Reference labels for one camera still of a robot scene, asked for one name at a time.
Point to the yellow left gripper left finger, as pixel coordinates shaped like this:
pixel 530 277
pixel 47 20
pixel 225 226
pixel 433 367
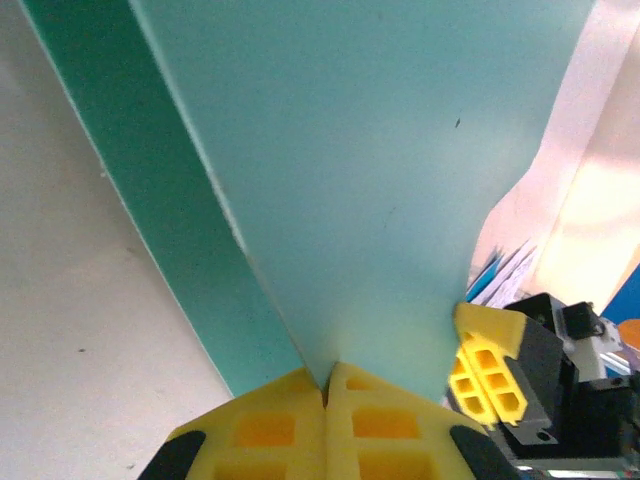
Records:
pixel 260 430

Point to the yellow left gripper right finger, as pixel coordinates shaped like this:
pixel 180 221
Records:
pixel 390 430

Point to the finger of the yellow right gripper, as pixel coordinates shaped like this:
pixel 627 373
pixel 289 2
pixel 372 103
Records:
pixel 492 327
pixel 465 382

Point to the white technical drawing sheet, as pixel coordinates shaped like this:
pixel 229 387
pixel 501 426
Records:
pixel 517 275

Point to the teal green sheet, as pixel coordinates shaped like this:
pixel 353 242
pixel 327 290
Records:
pixel 350 150

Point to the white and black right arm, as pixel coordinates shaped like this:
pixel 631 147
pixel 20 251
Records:
pixel 595 355

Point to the blue booklet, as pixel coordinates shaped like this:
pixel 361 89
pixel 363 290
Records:
pixel 485 280

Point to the aluminium side frame rail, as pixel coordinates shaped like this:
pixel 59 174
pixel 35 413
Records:
pixel 622 361

